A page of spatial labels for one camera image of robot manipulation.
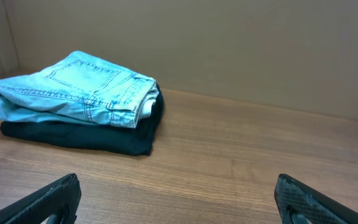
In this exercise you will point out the folded black garment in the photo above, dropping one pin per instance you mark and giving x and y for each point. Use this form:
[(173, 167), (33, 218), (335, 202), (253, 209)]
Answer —
[(104, 137)]

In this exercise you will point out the folded light blue jeans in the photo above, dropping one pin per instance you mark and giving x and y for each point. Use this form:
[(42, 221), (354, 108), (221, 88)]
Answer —
[(81, 89)]

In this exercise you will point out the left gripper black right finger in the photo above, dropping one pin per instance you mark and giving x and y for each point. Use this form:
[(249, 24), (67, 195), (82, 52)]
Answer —
[(298, 203)]

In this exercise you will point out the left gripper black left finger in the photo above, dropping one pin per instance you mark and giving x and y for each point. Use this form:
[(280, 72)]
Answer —
[(56, 203)]

